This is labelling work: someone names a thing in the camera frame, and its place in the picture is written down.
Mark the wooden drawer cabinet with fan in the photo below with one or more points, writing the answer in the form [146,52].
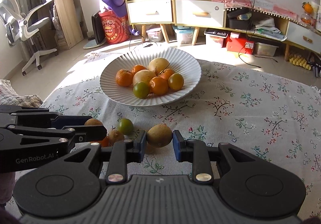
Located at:
[199,14]

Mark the long low wooden sideboard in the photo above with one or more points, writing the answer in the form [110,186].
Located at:
[273,22]

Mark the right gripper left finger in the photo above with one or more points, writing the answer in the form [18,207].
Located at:
[120,155]

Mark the floral tablecloth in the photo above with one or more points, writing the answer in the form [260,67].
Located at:
[274,118]

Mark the brown kiwi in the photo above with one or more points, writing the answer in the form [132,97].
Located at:
[93,122]
[115,136]
[150,149]
[159,136]

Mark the green tomato front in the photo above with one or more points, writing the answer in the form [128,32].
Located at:
[125,126]

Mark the red printed bag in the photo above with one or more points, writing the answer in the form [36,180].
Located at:
[115,28]

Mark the white ribbed plate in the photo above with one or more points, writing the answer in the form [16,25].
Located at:
[180,61]

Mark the large orange tomato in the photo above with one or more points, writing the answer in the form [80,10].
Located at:
[104,142]

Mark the red box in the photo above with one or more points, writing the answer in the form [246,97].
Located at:
[237,43]

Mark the beige knitted cushion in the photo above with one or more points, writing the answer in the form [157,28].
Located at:
[8,96]

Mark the orange mandarin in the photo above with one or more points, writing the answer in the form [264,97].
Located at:
[124,78]

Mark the orange tangerine with stem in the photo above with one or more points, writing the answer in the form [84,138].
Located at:
[166,73]

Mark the large yellow fruit back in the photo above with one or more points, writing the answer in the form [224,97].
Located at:
[158,64]

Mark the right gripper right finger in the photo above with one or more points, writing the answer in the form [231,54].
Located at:
[199,154]

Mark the green-orange tomato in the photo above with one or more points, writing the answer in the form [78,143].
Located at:
[176,82]

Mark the left hand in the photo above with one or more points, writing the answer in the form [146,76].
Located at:
[7,183]

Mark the white office chair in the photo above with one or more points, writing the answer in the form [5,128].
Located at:
[17,24]

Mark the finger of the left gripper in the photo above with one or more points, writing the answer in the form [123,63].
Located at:
[88,133]
[69,120]

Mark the purple plush toy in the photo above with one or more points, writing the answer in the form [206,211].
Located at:
[119,7]

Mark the large yellow fruit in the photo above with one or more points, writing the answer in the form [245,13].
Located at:
[158,64]
[143,75]

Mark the large yellow fruit front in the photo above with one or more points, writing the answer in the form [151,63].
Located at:
[143,75]

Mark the green tomato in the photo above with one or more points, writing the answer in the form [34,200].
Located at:
[141,90]
[125,126]

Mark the black flat heater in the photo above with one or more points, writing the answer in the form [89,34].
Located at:
[97,27]

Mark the wooden desk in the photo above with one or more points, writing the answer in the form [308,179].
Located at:
[64,28]

